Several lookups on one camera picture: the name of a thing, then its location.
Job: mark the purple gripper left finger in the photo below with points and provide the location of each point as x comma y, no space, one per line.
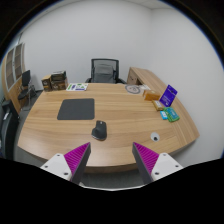
69,166

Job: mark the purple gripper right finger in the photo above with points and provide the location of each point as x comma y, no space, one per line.
151,165

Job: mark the black computer mouse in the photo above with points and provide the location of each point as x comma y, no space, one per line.
99,132

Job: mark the dark grey mouse pad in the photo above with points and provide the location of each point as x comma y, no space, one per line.
77,109

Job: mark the blue small packet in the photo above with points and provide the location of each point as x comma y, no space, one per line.
163,115

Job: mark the green small packet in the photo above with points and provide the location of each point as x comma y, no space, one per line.
171,114

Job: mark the yellow small packet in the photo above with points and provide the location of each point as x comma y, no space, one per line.
157,105

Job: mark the orange cardboard box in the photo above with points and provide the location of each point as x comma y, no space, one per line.
150,95

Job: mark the purple standing card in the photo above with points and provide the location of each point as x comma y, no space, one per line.
168,96

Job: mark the white green leaflet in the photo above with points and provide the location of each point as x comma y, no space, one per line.
77,87

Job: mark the black chair at left edge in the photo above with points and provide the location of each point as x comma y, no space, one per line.
9,125

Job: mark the dark box stack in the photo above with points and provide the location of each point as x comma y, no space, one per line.
59,80

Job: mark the black side chair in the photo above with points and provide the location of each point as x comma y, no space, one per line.
27,88

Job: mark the wooden side desk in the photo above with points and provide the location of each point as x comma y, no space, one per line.
139,76

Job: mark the brown box left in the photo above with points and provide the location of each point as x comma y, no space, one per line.
46,82

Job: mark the grey mesh office chair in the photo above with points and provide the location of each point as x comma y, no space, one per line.
105,71

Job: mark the wooden bookshelf cabinet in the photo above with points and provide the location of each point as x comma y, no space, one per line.
12,68

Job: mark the desk cable grommet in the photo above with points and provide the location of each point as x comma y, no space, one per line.
155,136

